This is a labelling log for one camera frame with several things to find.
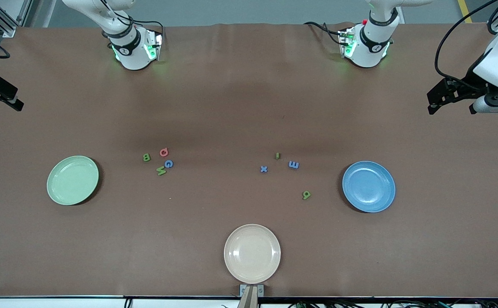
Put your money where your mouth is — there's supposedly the white table edge strip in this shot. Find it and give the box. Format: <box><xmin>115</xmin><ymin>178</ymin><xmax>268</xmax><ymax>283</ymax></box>
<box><xmin>0</xmin><ymin>295</ymin><xmax>498</xmax><ymax>308</ymax></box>

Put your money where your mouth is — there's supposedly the black base cable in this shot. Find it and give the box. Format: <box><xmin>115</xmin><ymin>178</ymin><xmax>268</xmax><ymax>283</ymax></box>
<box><xmin>101</xmin><ymin>0</ymin><xmax>165</xmax><ymax>45</ymax></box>
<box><xmin>304</xmin><ymin>21</ymin><xmax>346</xmax><ymax>45</ymax></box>

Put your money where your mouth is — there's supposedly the blue plate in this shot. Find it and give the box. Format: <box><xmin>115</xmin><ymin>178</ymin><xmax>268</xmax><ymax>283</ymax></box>
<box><xmin>342</xmin><ymin>160</ymin><xmax>396</xmax><ymax>213</ymax></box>

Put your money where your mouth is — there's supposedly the green plate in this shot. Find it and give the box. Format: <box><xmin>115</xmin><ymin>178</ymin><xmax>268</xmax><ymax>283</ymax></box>
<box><xmin>46</xmin><ymin>155</ymin><xmax>100</xmax><ymax>206</ymax></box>

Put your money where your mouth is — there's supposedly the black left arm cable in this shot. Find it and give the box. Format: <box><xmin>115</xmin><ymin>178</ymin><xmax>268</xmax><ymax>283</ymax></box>
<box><xmin>435</xmin><ymin>0</ymin><xmax>498</xmax><ymax>91</ymax></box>

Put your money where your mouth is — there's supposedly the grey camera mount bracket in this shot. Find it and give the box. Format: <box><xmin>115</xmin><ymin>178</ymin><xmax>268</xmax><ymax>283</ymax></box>
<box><xmin>239</xmin><ymin>284</ymin><xmax>265</xmax><ymax>308</ymax></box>

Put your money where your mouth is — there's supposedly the brown table mat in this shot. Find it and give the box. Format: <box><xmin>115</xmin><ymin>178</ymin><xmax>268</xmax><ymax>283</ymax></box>
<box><xmin>0</xmin><ymin>22</ymin><xmax>498</xmax><ymax>298</ymax></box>

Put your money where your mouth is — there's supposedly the beige plate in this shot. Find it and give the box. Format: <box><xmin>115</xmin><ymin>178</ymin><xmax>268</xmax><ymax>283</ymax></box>
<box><xmin>224</xmin><ymin>224</ymin><xmax>282</xmax><ymax>284</ymax></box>

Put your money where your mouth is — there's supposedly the black left base cable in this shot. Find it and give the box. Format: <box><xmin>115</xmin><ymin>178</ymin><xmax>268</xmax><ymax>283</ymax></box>
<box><xmin>304</xmin><ymin>21</ymin><xmax>346</xmax><ymax>45</ymax></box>

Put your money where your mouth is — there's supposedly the black right base cable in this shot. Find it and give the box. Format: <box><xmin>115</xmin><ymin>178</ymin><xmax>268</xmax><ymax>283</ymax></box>
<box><xmin>101</xmin><ymin>0</ymin><xmax>165</xmax><ymax>45</ymax></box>

